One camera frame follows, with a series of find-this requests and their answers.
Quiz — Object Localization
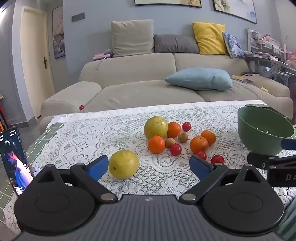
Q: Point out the wall poster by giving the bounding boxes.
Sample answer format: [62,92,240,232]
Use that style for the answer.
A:
[52,5,66,59]

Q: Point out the framed landscape painting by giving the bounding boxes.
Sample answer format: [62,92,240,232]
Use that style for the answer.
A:
[212,0,258,24]
[134,0,202,10]

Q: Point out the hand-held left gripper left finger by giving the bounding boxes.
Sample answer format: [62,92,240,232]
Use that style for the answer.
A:
[33,155,118,203]

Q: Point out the grey striped cushion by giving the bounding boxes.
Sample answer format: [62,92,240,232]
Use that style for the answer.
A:
[154,34,200,54]

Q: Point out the row of colourful books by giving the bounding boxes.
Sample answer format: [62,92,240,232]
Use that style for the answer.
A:
[0,104,7,130]

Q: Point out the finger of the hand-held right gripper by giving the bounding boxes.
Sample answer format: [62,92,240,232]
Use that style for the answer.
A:
[246,153,296,170]
[280,138,296,151]

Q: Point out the beige sofa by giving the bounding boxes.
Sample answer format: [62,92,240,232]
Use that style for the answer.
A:
[40,52,294,130]

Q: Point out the stack of books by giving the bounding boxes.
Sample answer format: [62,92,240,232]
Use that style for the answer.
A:
[251,51,279,61]

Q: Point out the blue patterned pillow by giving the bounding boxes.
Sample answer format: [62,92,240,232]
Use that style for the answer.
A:
[222,32,245,59]

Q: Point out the yellow books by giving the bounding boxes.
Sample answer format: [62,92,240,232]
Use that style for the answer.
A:
[231,75,253,83]

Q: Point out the beige pillow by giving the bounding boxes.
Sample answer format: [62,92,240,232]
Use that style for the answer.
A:
[110,20,154,57]

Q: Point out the smartphone with lit screen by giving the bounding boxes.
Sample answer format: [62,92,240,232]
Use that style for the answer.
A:
[0,126,35,197]

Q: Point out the yellow pillow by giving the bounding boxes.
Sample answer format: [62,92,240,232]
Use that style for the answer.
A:
[192,22,228,55]

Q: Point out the green colander bowl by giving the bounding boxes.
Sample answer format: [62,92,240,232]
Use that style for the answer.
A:
[237,105,295,156]

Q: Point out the grey study desk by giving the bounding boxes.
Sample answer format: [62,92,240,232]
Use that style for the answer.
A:
[245,28,296,87]

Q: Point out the light blue pillow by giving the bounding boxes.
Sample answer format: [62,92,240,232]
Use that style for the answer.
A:
[165,68,233,91]

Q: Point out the orange mandarin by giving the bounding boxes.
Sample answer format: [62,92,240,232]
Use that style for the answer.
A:
[148,136,166,154]
[190,136,209,154]
[166,122,182,139]
[201,130,217,146]

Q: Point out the person's light clothing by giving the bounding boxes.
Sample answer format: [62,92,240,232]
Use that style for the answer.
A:
[276,197,296,235]

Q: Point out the white door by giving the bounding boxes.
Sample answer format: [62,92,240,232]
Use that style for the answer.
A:
[21,6,56,121]

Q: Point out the white lace tablecloth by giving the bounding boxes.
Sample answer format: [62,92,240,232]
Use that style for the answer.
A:
[5,101,296,234]

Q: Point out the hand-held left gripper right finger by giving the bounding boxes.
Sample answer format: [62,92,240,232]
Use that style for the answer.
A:
[179,154,266,204]

